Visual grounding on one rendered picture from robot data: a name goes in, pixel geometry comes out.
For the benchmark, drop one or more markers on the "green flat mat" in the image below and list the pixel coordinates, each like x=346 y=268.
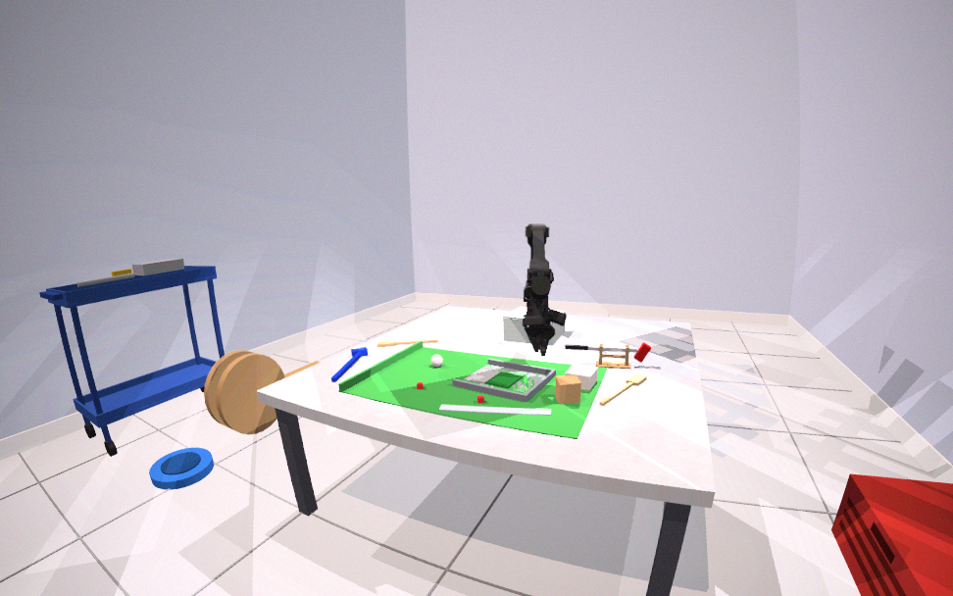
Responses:
x=397 y=385

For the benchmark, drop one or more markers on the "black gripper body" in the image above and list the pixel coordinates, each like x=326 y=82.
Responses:
x=536 y=318

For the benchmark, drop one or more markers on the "white flat bar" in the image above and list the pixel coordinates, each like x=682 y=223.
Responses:
x=495 y=410

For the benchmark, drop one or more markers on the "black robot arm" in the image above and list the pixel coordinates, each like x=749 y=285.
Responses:
x=539 y=276

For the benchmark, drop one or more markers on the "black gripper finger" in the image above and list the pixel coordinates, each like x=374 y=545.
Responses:
x=544 y=339
x=534 y=334

